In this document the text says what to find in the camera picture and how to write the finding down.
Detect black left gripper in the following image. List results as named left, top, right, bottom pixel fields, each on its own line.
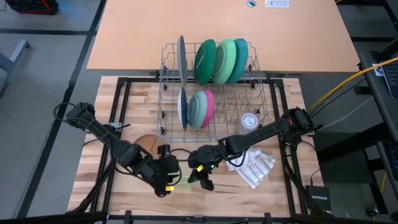
left=142, top=144, right=182, bottom=197

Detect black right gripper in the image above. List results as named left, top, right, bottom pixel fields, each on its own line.
left=187, top=144, right=227, bottom=191

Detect tan bamboo plate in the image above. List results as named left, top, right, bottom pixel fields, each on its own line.
left=132, top=133, right=170, bottom=161

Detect blue patterned white plate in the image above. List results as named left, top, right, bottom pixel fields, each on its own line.
left=177, top=86, right=189, bottom=131

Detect small pale green plate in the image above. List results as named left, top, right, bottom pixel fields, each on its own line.
left=187, top=91, right=208, bottom=131

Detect small pink plate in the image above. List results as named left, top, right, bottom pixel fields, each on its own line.
left=200, top=89, right=216, bottom=129

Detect grey plate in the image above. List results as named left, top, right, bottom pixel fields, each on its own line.
left=177, top=35, right=189, bottom=87

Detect dark green plate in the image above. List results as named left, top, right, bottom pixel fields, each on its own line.
left=193, top=39, right=218, bottom=86

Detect light green plate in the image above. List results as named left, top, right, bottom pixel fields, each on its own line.
left=211, top=39, right=237, bottom=86

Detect teal plate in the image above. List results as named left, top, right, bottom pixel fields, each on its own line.
left=225, top=37, right=249, bottom=85

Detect white striped dish towel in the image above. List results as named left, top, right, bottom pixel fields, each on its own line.
left=226, top=146, right=277, bottom=190

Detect clear patterned glass cup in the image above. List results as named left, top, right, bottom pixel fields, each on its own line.
left=236, top=111, right=261, bottom=135

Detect tan wooden desk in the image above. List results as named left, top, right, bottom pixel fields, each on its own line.
left=86, top=0, right=361, bottom=74

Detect white power strip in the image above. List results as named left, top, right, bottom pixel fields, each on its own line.
left=264, top=0, right=290, bottom=9

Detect black side table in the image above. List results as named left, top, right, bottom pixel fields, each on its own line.
left=357, top=37, right=398, bottom=215

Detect black and red toolbox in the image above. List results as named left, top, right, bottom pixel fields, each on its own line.
left=4, top=0, right=60, bottom=16

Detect white paper sticker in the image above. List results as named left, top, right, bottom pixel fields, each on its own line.
left=371, top=63, right=386, bottom=77

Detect black keyboard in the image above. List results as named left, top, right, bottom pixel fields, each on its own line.
left=381, top=62, right=398, bottom=100

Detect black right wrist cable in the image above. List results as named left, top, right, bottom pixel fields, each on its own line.
left=169, top=148, right=193, bottom=162

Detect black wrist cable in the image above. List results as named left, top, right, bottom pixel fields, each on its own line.
left=167, top=166, right=183, bottom=187
left=169, top=148, right=193, bottom=162

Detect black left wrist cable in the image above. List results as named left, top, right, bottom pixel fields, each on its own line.
left=167, top=166, right=183, bottom=187

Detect black metal table frame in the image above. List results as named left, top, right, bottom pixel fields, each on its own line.
left=0, top=76, right=398, bottom=224

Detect grey wire dish rack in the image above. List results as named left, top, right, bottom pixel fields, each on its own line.
left=157, top=39, right=271, bottom=144

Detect black network switch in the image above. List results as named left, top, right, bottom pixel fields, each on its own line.
left=305, top=185, right=332, bottom=214

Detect thin grey cable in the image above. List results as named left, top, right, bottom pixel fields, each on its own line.
left=318, top=96, right=374, bottom=131

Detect yellow cable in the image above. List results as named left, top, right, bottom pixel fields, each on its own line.
left=307, top=57, right=398, bottom=111

